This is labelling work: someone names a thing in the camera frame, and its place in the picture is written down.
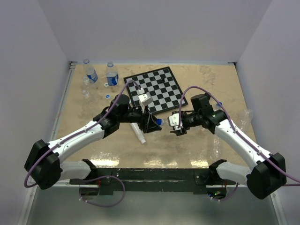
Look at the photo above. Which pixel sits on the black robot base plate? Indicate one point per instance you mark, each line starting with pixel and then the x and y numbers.
pixel 150 180

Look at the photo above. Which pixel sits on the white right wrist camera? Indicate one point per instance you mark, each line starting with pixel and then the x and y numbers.
pixel 174 121

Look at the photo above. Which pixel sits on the clear bottle lying front right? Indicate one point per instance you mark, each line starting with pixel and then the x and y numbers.
pixel 216 149

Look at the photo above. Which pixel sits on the standing Pepsi bottle left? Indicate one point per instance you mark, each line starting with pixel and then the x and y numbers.
pixel 90 71

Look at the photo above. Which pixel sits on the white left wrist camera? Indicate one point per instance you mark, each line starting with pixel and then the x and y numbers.
pixel 145 99

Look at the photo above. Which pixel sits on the small clear bottle near wall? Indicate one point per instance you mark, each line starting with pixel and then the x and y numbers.
pixel 85 83

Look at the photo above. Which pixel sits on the clear bottle without label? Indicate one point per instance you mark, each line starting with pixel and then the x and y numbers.
pixel 165 122

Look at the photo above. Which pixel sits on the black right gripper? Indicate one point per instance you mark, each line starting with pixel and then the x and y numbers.
pixel 182 131

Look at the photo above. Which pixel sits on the crushed clear bottle far right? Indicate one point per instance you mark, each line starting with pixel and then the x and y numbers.
pixel 244 119

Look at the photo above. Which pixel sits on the standing Pepsi bottle right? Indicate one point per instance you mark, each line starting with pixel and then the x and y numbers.
pixel 112 76

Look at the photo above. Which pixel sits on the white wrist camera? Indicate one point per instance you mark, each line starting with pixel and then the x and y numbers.
pixel 174 121
pixel 145 99

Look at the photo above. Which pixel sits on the standing pepsi bottle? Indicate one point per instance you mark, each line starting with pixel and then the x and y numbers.
pixel 90 71
pixel 112 76

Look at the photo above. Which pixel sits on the white toy microphone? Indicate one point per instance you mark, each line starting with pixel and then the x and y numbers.
pixel 138 133

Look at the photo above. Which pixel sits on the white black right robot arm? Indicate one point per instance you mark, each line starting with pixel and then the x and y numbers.
pixel 264 172

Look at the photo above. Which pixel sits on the black and silver chessboard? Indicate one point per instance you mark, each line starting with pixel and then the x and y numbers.
pixel 166 96

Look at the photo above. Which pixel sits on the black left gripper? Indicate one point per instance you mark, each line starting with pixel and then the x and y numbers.
pixel 146 123

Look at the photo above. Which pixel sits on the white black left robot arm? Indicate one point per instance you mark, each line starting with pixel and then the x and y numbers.
pixel 46 163

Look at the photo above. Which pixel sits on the clear unlabelled plastic bottle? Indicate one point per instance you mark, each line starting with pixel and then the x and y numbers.
pixel 85 94

